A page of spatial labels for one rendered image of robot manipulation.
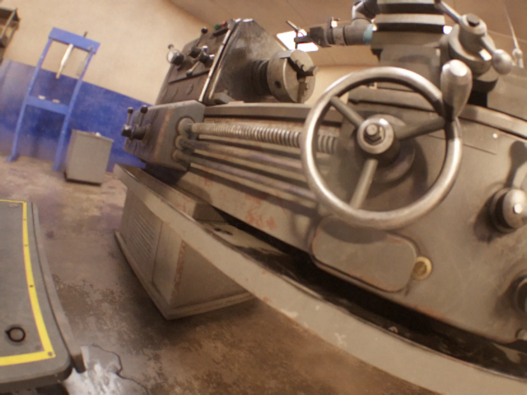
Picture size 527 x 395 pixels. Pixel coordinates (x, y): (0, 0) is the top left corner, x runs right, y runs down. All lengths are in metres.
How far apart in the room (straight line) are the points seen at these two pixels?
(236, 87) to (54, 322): 0.98
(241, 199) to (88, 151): 2.26
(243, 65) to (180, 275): 0.90
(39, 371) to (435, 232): 0.53
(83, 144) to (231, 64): 2.05
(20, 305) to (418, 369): 0.60
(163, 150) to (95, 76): 3.39
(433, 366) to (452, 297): 0.10
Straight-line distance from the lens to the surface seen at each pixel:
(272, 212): 0.61
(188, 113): 0.91
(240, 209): 0.68
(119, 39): 4.38
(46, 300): 0.46
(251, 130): 0.59
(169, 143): 0.88
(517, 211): 0.30
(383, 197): 0.33
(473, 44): 0.34
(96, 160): 2.77
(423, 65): 0.40
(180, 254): 0.82
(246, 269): 0.43
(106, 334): 0.84
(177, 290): 0.89
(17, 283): 0.50
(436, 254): 0.32
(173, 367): 0.77
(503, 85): 0.41
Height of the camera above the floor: 0.61
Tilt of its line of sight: 4 degrees down
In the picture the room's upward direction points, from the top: 17 degrees clockwise
